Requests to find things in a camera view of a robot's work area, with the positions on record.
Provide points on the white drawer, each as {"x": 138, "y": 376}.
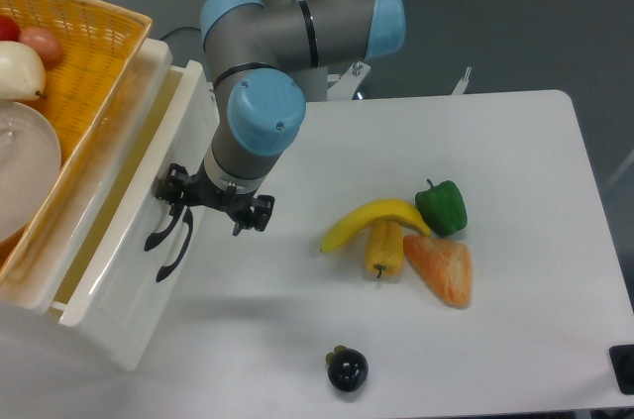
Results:
{"x": 135, "y": 290}
{"x": 182, "y": 136}

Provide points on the yellow bell pepper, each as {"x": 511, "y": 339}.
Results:
{"x": 384, "y": 253}

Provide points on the white pear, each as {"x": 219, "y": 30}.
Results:
{"x": 23, "y": 74}

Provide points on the black corner object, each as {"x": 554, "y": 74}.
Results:
{"x": 622, "y": 359}

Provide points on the green bell pepper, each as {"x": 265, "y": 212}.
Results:
{"x": 442, "y": 207}

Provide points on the white metal base frame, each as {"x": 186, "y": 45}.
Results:
{"x": 339, "y": 87}

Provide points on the white plate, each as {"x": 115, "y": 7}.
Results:
{"x": 30, "y": 165}

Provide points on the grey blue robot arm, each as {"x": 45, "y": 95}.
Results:
{"x": 253, "y": 49}

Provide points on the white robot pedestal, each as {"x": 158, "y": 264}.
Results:
{"x": 314, "y": 83}

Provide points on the red tomato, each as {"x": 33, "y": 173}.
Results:
{"x": 9, "y": 29}

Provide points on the orange woven basket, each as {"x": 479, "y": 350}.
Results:
{"x": 99, "y": 40}

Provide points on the orange bread slice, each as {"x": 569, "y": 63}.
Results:
{"x": 445, "y": 265}

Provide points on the dark purple mangosteen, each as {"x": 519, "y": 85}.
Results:
{"x": 347, "y": 368}

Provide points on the yellow banana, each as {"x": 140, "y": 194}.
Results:
{"x": 391, "y": 209}

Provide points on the white drawer cabinet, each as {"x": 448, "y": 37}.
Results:
{"x": 36, "y": 292}

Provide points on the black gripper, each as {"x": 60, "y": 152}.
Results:
{"x": 178, "y": 189}

